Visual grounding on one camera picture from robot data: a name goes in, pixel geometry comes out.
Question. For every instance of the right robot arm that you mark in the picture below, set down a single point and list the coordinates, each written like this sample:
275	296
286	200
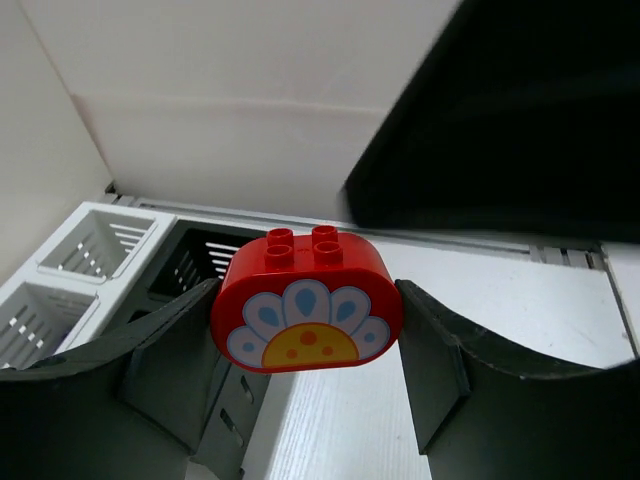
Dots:
522	118

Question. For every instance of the red rounded flower lego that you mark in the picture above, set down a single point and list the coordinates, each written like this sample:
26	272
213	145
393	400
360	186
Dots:
292	302

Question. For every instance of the white slotted container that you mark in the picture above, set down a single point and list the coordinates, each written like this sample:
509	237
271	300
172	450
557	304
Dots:
66	293

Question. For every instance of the black slotted container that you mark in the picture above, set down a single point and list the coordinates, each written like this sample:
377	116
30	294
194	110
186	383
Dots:
178	383

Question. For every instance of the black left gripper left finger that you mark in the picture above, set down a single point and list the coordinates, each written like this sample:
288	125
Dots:
60	418

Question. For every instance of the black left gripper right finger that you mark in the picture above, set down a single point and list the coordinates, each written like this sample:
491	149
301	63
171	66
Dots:
485	407

